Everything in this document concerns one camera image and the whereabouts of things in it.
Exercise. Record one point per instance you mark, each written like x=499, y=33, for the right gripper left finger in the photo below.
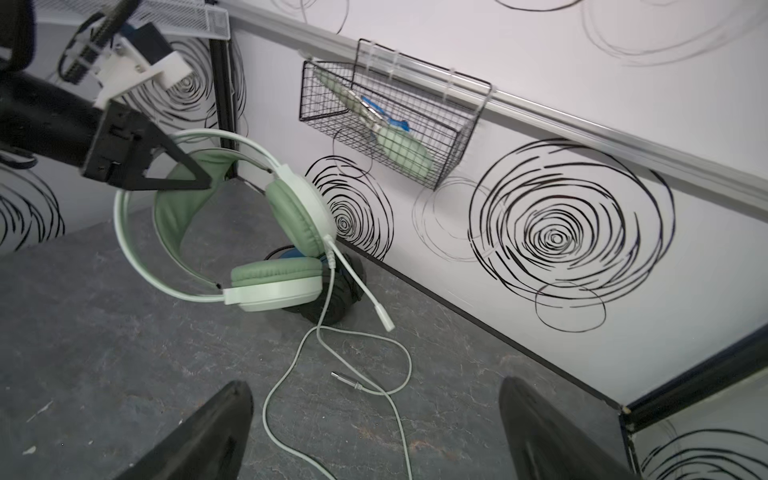
x=210, y=444

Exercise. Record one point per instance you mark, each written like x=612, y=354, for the mint green headphones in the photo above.
x=256, y=232

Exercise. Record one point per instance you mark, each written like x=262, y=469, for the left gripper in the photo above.
x=125, y=145

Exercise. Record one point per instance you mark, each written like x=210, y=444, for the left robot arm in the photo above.
x=40, y=118

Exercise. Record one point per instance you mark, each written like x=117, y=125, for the green item in basket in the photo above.
x=397, y=144

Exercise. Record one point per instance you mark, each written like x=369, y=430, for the aluminium wall rail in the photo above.
x=725, y=181

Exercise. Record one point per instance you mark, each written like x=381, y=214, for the black wire basket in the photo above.
x=440, y=107

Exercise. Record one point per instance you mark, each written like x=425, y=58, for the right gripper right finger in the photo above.
x=544, y=444

